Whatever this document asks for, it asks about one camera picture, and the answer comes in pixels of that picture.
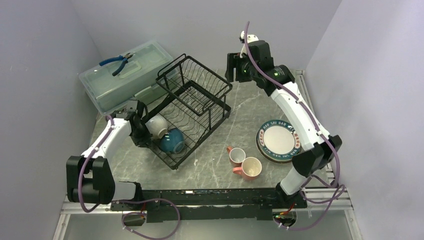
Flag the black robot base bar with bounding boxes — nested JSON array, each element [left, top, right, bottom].
[[110, 187, 308, 223]]

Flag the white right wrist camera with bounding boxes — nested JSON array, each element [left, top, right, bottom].
[[239, 30, 259, 44]]

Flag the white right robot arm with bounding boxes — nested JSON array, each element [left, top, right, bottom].
[[225, 38, 342, 208]]

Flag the black wire dish rack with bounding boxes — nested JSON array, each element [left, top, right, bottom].
[[136, 53, 233, 170]]

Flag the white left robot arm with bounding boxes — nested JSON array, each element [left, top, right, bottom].
[[66, 100, 151, 212]]

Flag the large pink mug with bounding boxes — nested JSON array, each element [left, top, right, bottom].
[[232, 157, 263, 181]]

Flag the white ceramic bowl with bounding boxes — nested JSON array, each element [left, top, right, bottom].
[[145, 114, 168, 139]]

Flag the dark blue tan bowl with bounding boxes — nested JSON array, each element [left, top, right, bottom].
[[159, 128, 185, 154]]

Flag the clear plastic storage box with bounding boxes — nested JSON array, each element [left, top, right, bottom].
[[78, 40, 174, 115]]

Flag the green rimmed white plate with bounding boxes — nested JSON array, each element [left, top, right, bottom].
[[256, 119, 302, 164]]

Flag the small pink mug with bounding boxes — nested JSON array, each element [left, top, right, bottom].
[[226, 146, 246, 167]]

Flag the blue handled pliers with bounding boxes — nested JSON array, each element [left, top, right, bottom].
[[99, 52, 135, 77]]

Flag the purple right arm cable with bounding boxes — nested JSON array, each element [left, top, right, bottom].
[[243, 21, 346, 232]]

